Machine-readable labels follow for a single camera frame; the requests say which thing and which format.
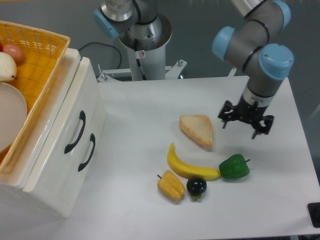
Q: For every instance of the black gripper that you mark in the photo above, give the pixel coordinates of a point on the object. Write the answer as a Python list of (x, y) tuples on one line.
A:
[(249, 113)]

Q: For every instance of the black top drawer handle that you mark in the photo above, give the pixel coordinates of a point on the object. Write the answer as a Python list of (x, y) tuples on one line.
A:
[(77, 132)]

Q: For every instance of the black drawer handle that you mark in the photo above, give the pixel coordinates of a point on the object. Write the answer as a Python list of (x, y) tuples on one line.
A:
[(90, 150), (77, 132)]

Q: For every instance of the white drawer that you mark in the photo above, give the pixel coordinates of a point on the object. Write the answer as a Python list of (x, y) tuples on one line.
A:
[(51, 163), (62, 200)]

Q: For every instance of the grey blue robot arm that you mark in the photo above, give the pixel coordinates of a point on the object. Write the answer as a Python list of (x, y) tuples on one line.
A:
[(247, 49)]

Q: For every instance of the white drawer cabinet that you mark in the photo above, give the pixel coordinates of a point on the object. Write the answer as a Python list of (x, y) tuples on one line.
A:
[(15, 175)]

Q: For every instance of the triangular bread slice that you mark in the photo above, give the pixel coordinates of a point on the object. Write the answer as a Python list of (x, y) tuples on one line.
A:
[(197, 127)]

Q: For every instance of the green bell pepper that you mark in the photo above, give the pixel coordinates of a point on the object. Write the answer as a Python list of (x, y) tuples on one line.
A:
[(235, 167)]

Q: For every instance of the yellow banana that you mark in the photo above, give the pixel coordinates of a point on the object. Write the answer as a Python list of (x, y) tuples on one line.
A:
[(189, 171)]

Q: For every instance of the black eggplant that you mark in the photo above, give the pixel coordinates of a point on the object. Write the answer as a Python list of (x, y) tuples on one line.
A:
[(196, 187)]

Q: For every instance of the yellow bell pepper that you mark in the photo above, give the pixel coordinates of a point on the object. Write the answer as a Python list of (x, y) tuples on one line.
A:
[(171, 186)]

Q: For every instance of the black corner device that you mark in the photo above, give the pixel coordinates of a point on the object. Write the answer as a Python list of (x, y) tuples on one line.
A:
[(314, 213)]

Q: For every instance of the yellow woven basket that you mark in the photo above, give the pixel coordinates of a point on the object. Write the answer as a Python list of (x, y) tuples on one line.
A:
[(43, 51)]

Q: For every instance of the white plate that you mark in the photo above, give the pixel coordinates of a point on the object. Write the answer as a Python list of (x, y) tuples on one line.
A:
[(13, 114)]

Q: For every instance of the red apple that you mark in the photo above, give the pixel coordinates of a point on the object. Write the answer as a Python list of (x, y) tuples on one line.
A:
[(15, 52)]

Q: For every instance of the white pear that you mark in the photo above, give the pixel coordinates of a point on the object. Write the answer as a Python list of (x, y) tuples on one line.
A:
[(8, 67)]

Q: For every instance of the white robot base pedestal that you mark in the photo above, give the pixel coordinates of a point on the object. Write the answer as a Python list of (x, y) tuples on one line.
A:
[(146, 46)]

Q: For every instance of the black bottom drawer handle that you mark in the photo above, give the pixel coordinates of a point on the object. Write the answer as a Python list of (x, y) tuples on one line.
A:
[(90, 150)]

